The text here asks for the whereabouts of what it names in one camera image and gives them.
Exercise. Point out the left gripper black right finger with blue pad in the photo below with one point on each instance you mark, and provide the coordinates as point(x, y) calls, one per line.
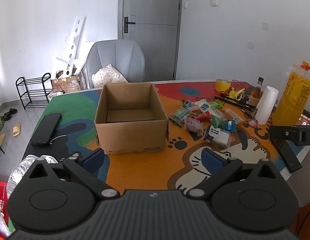
point(249, 197)

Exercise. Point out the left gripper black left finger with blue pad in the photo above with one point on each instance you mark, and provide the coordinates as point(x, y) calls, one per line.
point(58, 197)

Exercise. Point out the beige cracker packet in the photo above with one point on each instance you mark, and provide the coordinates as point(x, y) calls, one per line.
point(232, 116)

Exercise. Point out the purple snack packet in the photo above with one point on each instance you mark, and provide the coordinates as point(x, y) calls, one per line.
point(192, 125)

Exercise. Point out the green clear biscuit packet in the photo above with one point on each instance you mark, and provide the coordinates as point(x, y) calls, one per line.
point(178, 116)

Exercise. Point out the yellow oil bottle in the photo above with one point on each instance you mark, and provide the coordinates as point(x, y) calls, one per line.
point(294, 98)

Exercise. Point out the white paper towel roll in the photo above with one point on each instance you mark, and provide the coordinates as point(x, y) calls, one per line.
point(266, 104)

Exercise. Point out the silver foil bag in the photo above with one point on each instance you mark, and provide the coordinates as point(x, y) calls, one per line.
point(20, 170)

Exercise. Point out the black chopsticks pair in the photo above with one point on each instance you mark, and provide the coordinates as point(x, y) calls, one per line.
point(235, 103)

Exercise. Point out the red bag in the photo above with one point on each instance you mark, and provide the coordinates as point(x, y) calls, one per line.
point(4, 218)

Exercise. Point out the glass bottle black cap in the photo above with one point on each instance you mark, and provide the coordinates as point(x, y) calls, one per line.
point(256, 94)

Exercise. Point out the black smartphone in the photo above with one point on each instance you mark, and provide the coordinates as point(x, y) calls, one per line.
point(45, 129)

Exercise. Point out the colourful cartoon table mat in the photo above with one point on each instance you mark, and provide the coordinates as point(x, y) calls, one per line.
point(177, 166)

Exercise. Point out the white black snack box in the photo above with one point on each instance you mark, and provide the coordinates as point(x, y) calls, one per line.
point(217, 137)

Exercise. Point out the blue candy packet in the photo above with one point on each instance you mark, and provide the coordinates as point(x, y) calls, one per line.
point(230, 126)

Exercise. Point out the yellow toy clutter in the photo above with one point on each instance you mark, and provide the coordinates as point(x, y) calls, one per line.
point(234, 94)

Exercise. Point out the beige slipper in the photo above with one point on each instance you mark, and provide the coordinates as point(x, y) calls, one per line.
point(2, 137)
point(16, 130)

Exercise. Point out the green snack packet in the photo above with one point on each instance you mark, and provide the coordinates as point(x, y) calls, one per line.
point(218, 122)

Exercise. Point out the black sandals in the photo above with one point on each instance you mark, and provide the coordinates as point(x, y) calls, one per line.
point(7, 116)

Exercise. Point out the yellow tape roll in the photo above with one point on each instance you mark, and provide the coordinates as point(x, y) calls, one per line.
point(222, 86)

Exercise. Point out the red snack packet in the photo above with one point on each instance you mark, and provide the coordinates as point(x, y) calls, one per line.
point(202, 117)

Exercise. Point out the white blue snack packet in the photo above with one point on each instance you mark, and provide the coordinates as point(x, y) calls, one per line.
point(203, 105)

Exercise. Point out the open cardboard box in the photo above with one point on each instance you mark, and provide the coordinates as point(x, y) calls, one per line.
point(130, 118)

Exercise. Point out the black shoe rack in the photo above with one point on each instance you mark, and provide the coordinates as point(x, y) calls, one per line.
point(34, 92)

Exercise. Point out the brown cardboard box on floor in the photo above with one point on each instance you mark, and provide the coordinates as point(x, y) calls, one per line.
point(68, 84)

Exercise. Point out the white dotted pillow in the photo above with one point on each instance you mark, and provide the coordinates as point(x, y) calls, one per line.
point(105, 75)

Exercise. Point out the grey armchair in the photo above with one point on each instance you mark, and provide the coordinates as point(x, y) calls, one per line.
point(124, 55)

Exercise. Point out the white perforated board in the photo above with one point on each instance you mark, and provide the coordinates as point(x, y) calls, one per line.
point(72, 41)

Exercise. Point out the grey door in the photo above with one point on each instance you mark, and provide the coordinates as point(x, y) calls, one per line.
point(156, 32)

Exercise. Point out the black door handle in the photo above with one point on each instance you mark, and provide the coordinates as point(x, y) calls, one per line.
point(128, 26)

